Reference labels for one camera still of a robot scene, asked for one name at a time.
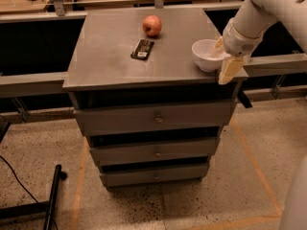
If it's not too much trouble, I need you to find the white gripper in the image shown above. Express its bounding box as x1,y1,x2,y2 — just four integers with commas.
213,18,263,85

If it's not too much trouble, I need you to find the white bowl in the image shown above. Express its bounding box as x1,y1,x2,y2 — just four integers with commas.
192,39,229,72

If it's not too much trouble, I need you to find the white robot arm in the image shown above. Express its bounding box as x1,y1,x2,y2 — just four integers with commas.
214,0,307,230

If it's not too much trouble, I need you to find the red apple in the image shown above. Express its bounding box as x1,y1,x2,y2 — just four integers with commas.
142,15,162,37

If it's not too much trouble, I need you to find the grey drawer cabinet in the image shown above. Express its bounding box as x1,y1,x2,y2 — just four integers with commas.
63,8,244,175

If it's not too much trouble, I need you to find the top grey drawer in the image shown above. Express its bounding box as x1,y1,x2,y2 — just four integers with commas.
76,100,236,136

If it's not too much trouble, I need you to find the grey drawer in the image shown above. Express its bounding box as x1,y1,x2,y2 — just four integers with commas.
100,163,209,188
76,100,236,136
90,137,220,166

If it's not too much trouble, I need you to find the middle grey drawer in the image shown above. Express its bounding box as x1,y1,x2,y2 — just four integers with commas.
90,137,220,166

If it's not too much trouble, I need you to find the bottom grey drawer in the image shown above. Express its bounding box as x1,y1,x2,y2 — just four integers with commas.
100,163,209,188

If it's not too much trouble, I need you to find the black metal stand base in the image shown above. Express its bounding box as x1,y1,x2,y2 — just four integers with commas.
0,164,67,230

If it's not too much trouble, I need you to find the grey metal rail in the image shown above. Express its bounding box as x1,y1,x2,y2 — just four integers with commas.
0,54,307,98

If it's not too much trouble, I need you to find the black floor cable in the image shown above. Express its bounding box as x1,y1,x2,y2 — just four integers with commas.
0,155,40,204

